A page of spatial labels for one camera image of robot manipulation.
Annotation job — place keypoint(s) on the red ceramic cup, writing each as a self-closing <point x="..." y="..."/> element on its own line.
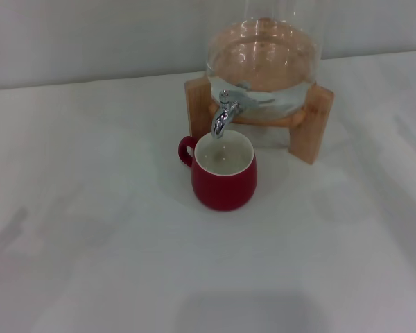
<point x="222" y="190"/>

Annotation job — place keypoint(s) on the chrome faucet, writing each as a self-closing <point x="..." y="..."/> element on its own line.
<point x="223" y="116"/>

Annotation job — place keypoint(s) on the wooden dispenser stand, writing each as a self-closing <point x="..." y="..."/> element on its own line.
<point x="198" y="111"/>

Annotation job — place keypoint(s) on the glass water dispenser jar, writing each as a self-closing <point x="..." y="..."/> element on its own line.
<point x="263" y="59"/>

